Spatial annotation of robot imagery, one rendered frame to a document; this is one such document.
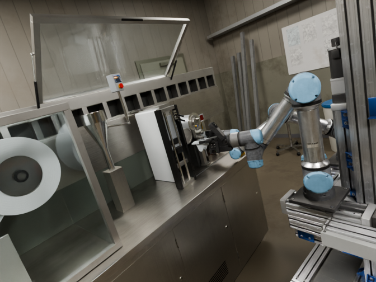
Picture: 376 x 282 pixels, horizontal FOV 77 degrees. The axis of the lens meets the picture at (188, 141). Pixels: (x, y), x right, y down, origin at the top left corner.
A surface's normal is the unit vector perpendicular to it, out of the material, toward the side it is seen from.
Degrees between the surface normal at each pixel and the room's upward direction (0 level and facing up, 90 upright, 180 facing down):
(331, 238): 90
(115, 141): 90
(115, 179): 90
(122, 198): 90
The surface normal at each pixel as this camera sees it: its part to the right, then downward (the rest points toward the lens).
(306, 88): -0.41, 0.18
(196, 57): 0.63, 0.01
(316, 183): -0.35, 0.44
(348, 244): -0.73, 0.34
